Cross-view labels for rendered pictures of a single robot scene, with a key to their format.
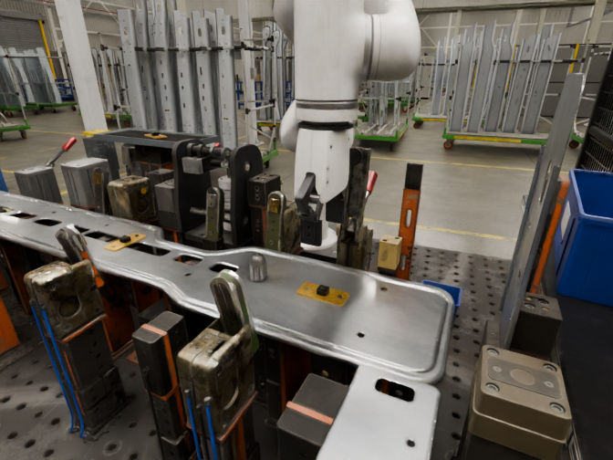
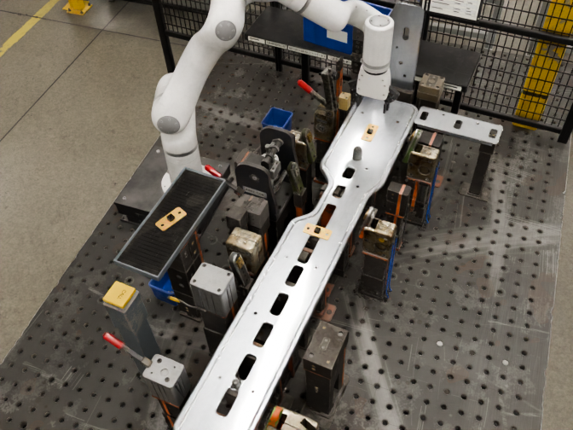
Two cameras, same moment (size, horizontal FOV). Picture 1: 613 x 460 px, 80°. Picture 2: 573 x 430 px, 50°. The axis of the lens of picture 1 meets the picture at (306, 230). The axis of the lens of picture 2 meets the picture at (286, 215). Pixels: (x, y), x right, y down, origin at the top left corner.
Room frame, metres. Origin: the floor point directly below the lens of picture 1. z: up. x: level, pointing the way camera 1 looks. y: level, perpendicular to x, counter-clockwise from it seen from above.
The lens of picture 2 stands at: (0.77, 1.54, 2.47)
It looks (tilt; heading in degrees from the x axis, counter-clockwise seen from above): 50 degrees down; 272
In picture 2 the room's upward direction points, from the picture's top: 3 degrees counter-clockwise
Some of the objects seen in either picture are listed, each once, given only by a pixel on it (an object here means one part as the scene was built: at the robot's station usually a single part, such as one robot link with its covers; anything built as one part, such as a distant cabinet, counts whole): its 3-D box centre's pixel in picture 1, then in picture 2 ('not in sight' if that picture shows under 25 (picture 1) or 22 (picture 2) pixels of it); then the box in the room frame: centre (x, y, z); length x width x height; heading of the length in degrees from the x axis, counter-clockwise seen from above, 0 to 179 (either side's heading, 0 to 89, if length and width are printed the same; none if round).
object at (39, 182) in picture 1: (49, 222); (175, 399); (1.12, 0.85, 0.88); 0.11 x 0.10 x 0.36; 155
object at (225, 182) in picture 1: (223, 237); (271, 200); (0.85, 0.22, 0.94); 0.18 x 0.13 x 0.49; 65
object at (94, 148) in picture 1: (112, 200); (140, 339); (1.22, 0.69, 0.92); 0.08 x 0.08 x 0.44; 65
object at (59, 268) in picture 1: (83, 347); (376, 259); (0.53, 0.41, 0.87); 0.12 x 0.09 x 0.35; 155
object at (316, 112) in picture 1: (327, 110); (375, 62); (0.51, -0.03, 1.29); 0.09 x 0.08 x 0.03; 154
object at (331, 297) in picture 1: (323, 291); (369, 131); (0.51, -0.03, 1.01); 0.08 x 0.04 x 0.01; 64
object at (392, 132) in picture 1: (380, 96); not in sight; (7.51, -1.46, 0.88); 1.91 x 1.00 x 1.76; 160
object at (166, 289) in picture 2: not in sight; (170, 284); (1.20, 0.39, 0.74); 0.11 x 0.10 x 0.09; 65
